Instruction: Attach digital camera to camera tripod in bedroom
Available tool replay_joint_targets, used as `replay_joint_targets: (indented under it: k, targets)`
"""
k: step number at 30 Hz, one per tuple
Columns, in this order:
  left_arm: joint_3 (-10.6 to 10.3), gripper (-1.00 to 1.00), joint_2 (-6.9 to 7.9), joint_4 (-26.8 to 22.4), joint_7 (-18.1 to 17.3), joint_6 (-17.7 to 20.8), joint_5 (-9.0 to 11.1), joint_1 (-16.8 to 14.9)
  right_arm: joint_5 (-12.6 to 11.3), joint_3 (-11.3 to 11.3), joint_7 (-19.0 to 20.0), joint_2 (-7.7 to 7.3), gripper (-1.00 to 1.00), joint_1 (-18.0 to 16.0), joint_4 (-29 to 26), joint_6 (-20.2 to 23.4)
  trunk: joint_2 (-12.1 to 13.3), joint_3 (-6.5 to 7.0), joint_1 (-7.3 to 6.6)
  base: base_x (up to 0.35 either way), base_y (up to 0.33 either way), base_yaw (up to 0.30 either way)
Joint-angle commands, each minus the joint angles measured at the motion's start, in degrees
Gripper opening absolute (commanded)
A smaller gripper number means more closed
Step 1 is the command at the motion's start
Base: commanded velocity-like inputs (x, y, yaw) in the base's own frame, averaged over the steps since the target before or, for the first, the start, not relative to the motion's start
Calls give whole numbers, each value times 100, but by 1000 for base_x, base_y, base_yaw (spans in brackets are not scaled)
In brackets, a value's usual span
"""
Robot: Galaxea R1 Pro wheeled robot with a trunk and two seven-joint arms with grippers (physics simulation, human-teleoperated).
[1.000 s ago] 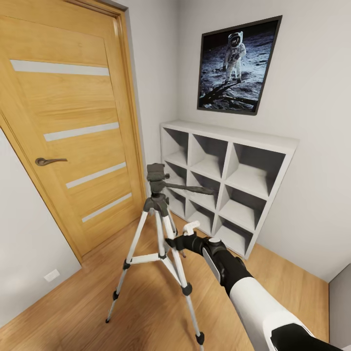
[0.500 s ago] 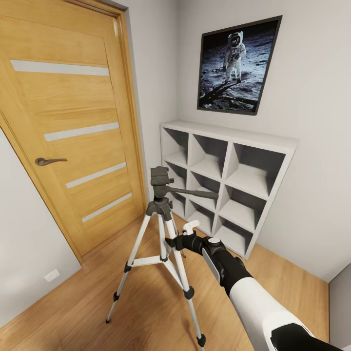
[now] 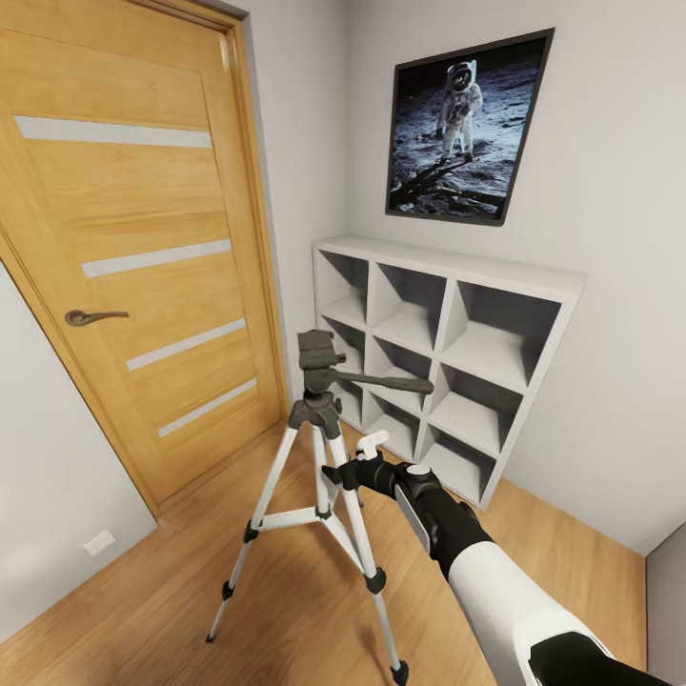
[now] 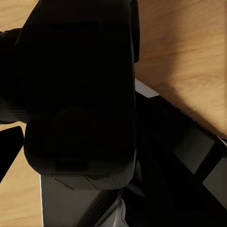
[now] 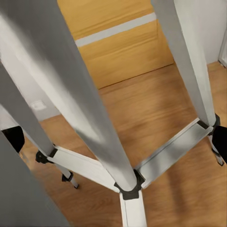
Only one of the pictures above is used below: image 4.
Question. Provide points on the digital camera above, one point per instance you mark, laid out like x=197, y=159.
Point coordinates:
x=69, y=75

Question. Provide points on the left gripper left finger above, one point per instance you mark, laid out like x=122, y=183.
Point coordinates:
x=11, y=142

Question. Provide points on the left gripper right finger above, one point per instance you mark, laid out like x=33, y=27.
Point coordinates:
x=175, y=197

